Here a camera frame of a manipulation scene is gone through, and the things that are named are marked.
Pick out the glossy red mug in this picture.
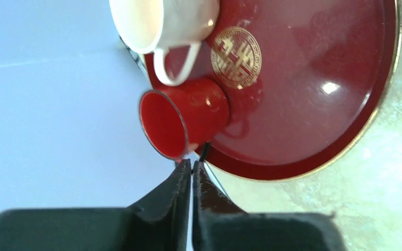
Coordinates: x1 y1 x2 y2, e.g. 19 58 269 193
138 77 230 161

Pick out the round red lacquer tray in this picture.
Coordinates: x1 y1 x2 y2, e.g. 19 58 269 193
145 1 400 180

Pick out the white pinkish mug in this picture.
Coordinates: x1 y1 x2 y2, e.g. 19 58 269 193
109 0 220 86

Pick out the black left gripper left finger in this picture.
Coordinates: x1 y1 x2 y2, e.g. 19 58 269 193
0 159 191 250

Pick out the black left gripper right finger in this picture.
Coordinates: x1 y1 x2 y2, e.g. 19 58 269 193
192 161 346 251

